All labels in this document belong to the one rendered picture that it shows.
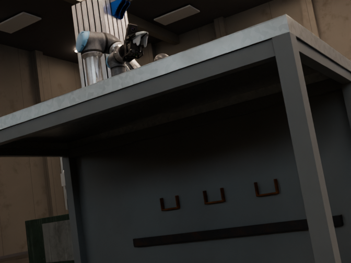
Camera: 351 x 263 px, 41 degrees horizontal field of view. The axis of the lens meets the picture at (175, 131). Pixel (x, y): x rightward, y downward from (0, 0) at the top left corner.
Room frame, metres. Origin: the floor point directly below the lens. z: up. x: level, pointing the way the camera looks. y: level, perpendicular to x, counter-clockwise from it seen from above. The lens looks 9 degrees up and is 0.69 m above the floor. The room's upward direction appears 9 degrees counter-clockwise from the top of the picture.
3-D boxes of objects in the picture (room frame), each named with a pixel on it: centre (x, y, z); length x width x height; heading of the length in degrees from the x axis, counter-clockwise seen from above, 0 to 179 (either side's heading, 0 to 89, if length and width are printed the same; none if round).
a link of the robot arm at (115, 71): (2.24, 0.22, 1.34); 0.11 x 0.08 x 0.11; 124
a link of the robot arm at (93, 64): (2.44, 0.38, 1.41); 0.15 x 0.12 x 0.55; 124
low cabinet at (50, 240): (7.43, 1.11, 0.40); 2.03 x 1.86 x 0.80; 147
